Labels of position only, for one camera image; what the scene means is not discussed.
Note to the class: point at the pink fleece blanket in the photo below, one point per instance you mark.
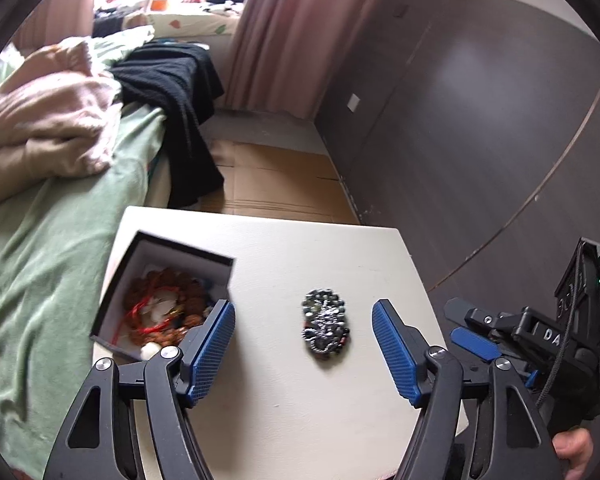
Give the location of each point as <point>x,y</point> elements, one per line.
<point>40,125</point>

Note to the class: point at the black knitted blanket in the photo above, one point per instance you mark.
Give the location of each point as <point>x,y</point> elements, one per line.
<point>180,90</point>

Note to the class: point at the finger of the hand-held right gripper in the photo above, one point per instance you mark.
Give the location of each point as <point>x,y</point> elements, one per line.
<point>472,342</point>
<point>467,312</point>

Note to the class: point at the person's right hand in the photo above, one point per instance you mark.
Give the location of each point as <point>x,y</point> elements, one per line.
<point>575,455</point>

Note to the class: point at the dark brown wardrobe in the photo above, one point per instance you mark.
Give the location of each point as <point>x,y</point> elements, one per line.
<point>480,135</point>

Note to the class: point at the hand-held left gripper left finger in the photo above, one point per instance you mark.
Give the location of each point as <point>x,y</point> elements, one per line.
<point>212,355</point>

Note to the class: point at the pink curtain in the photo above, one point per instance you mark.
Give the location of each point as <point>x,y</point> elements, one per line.
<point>290,35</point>
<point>50,5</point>

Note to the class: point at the flattened cardboard sheet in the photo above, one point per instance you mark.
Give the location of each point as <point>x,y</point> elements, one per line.
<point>280,180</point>

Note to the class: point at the leaf-print cushion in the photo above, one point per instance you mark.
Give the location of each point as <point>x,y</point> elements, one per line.
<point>200,20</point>

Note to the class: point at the green bed sheet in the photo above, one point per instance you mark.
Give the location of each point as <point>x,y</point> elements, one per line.
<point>40,285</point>

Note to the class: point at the white wall socket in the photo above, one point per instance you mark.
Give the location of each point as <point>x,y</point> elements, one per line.
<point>353,103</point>

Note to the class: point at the white flower-shaped pendant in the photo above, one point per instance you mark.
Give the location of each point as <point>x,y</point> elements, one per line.
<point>157,305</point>

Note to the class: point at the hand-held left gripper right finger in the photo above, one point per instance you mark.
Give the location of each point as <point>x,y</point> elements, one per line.
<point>397,355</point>

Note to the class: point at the small orange container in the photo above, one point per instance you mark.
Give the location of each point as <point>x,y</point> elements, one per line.
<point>158,4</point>

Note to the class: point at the black jewelry box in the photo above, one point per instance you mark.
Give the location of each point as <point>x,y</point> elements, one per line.
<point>180,262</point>

